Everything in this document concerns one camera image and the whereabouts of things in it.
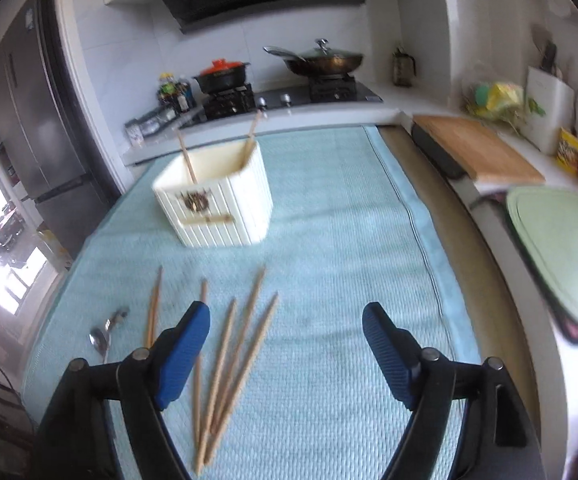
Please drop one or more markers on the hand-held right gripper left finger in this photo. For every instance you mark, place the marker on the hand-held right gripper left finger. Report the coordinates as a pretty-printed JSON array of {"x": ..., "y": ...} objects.
[{"x": 184, "y": 355}]

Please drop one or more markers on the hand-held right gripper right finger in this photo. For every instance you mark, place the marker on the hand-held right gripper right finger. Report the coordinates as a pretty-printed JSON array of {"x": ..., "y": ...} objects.
[{"x": 389, "y": 355}]

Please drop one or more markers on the wooden chopstick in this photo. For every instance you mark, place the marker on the wooden chopstick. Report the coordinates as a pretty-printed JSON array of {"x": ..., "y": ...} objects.
[
  {"x": 186, "y": 157},
  {"x": 253, "y": 132},
  {"x": 249, "y": 370},
  {"x": 241, "y": 345},
  {"x": 217, "y": 385},
  {"x": 153, "y": 307}
]

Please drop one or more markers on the metal spoon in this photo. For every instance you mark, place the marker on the metal spoon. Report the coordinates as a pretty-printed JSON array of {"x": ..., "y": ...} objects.
[{"x": 100, "y": 340}]

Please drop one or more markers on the cream ribbed utensil holder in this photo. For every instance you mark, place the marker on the cream ribbed utensil holder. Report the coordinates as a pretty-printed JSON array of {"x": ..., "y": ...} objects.
[{"x": 229, "y": 205}]

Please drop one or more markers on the teal woven mat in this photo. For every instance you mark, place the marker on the teal woven mat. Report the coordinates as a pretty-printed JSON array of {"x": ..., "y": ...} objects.
[{"x": 329, "y": 260}]

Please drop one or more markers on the green cutting board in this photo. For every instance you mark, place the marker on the green cutting board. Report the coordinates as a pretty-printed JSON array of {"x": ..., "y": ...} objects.
[{"x": 564, "y": 255}]

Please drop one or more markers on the wooden cutting board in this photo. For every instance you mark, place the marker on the wooden cutting board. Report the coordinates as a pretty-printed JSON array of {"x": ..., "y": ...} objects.
[{"x": 479, "y": 150}]

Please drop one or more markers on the clear plastic box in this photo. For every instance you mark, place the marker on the clear plastic box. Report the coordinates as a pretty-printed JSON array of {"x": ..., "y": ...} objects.
[{"x": 156, "y": 122}]

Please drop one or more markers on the dark sauce bottle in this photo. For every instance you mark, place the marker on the dark sauce bottle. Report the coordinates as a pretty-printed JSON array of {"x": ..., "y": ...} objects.
[{"x": 184, "y": 95}]

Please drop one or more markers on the dark grey refrigerator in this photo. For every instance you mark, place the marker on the dark grey refrigerator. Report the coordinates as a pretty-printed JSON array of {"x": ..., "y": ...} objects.
[{"x": 44, "y": 135}]

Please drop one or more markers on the green capped sauce bottle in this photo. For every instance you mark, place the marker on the green capped sauce bottle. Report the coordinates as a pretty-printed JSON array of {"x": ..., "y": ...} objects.
[{"x": 167, "y": 91}]

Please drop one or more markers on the yellow packet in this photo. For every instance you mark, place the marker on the yellow packet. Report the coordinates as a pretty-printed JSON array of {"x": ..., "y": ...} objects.
[{"x": 570, "y": 152}]

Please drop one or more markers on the black gas stove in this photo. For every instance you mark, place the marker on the black gas stove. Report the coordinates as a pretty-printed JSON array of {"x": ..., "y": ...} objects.
[{"x": 294, "y": 96}]

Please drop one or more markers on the plastic bag of greens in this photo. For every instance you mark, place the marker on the plastic bag of greens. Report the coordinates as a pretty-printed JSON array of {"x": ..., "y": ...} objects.
[{"x": 496, "y": 100}]

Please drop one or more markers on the black pot with orange lid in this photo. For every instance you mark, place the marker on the black pot with orange lid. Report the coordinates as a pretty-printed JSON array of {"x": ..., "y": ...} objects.
[{"x": 221, "y": 77}]

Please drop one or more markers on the glass jar with dark lid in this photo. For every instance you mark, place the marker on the glass jar with dark lid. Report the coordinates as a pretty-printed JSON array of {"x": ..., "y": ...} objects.
[{"x": 403, "y": 69}]

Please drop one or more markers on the white knife block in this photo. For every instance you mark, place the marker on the white knife block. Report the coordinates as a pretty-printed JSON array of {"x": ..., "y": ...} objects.
[{"x": 549, "y": 110}]

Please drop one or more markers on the wok with glass lid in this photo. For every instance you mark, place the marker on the wok with glass lid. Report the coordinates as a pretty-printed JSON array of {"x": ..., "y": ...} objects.
[{"x": 326, "y": 62}]

